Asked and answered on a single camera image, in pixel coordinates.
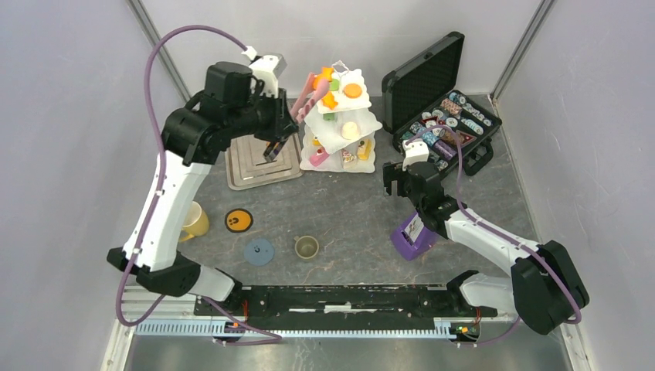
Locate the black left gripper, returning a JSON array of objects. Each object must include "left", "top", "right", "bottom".
[{"left": 229, "top": 85, "right": 300, "bottom": 143}]

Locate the yellow rectangular cake slice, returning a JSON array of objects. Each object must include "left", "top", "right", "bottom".
[{"left": 356, "top": 138, "right": 372, "bottom": 161}]

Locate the white sprinkle cake slice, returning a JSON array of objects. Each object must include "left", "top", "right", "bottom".
[{"left": 341, "top": 149, "right": 358, "bottom": 169}]

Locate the cream round cake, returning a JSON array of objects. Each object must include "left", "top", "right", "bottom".
[{"left": 341, "top": 121, "right": 361, "bottom": 141}]

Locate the white three-tier cake stand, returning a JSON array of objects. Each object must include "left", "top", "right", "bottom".
[{"left": 300, "top": 60, "right": 382, "bottom": 173}]

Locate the orange fish cookie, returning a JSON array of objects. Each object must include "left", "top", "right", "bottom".
[
  {"left": 313, "top": 66, "right": 334, "bottom": 90},
  {"left": 321, "top": 91, "right": 338, "bottom": 111}
]

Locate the pink layered cake slice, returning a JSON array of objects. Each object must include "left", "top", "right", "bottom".
[{"left": 309, "top": 147, "right": 330, "bottom": 167}]

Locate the green macaron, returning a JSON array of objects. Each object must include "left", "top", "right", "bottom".
[{"left": 329, "top": 78, "right": 341, "bottom": 94}]

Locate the orange macaron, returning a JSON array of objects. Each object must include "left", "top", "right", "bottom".
[{"left": 342, "top": 83, "right": 364, "bottom": 99}]

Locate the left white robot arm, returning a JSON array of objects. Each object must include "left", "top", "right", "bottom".
[{"left": 107, "top": 54, "right": 299, "bottom": 315}]

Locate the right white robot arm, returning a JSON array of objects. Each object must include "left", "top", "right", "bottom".
[{"left": 382, "top": 162, "right": 589, "bottom": 335}]

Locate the brown poker chip stack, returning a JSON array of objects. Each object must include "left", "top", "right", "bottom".
[{"left": 440, "top": 130, "right": 476, "bottom": 148}]

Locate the purple card shuffler box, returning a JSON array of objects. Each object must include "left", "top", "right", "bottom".
[{"left": 390, "top": 213, "right": 439, "bottom": 261}]

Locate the silver metal tray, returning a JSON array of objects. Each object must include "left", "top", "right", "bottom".
[{"left": 225, "top": 134, "right": 303, "bottom": 191}]

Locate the black poker chip case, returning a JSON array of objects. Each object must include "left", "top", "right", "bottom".
[{"left": 382, "top": 31, "right": 502, "bottom": 176}]

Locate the yellow smiley coaster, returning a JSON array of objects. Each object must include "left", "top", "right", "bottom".
[{"left": 224, "top": 208, "right": 253, "bottom": 233}]

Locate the olive green cup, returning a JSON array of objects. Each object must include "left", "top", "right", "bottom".
[{"left": 294, "top": 236, "right": 320, "bottom": 260}]

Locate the blue round coaster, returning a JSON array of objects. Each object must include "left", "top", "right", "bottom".
[{"left": 243, "top": 239, "right": 275, "bottom": 267}]

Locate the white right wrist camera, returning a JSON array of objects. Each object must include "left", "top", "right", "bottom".
[{"left": 402, "top": 139, "right": 429, "bottom": 171}]

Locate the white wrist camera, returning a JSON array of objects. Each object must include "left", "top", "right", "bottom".
[
  {"left": 241, "top": 46, "right": 287, "bottom": 98},
  {"left": 402, "top": 139, "right": 429, "bottom": 171}
]

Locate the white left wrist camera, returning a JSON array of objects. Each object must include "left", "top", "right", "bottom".
[{"left": 241, "top": 46, "right": 287, "bottom": 98}]

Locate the cream yellow-handled mug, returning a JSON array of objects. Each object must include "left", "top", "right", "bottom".
[{"left": 178, "top": 201, "right": 210, "bottom": 242}]

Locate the aluminium cable duct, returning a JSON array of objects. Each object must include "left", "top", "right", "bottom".
[{"left": 134, "top": 319, "right": 482, "bottom": 339}]

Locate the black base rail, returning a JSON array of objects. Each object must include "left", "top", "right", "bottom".
[{"left": 221, "top": 284, "right": 498, "bottom": 331}]

